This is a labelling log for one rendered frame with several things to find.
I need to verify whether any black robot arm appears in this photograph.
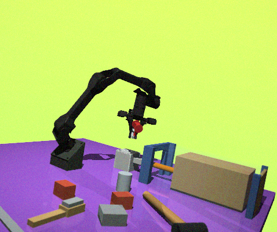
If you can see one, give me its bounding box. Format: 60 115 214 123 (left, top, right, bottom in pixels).
52 67 161 152

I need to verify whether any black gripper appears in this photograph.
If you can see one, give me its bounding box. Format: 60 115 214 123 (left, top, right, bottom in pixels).
117 102 156 135

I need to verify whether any black-headed mallet with wooden handle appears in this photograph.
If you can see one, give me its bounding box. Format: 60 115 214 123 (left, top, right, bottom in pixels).
143 191 209 232

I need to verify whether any grey cylinder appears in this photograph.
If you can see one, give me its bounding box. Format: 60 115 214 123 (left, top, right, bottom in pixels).
116 171 132 192

